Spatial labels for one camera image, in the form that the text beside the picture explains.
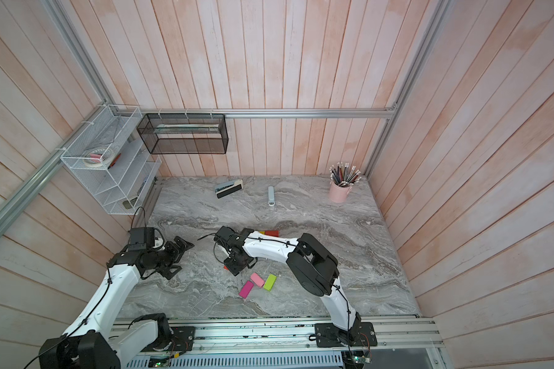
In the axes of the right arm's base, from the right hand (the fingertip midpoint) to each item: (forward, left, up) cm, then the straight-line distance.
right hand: (236, 265), depth 90 cm
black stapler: (+38, +8, +4) cm, 39 cm away
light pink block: (-5, -9, 0) cm, 10 cm away
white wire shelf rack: (+15, +39, +29) cm, 51 cm away
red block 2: (-1, +4, +1) cm, 5 cm away
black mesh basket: (+51, +27, +27) cm, 63 cm away
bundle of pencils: (+41, -47, +10) cm, 63 cm away
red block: (+15, -15, 0) cm, 21 cm away
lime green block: (-6, -14, 0) cm, 15 cm away
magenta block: (-9, -5, 0) cm, 10 cm away
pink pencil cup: (+34, -45, +5) cm, 56 cm away
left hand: (-1, +16, +10) cm, 19 cm away
